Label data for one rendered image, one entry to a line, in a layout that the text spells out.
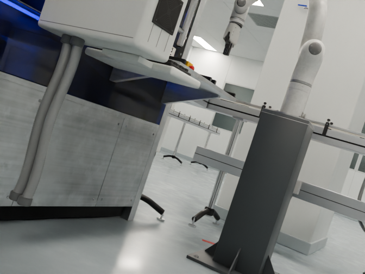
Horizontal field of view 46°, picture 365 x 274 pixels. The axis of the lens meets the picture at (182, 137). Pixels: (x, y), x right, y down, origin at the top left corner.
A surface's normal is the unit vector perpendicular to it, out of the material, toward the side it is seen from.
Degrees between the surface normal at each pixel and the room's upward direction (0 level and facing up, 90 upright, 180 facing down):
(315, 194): 90
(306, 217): 90
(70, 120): 90
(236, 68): 90
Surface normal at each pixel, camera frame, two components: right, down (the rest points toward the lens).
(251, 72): -0.45, -0.14
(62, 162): 0.84, 0.28
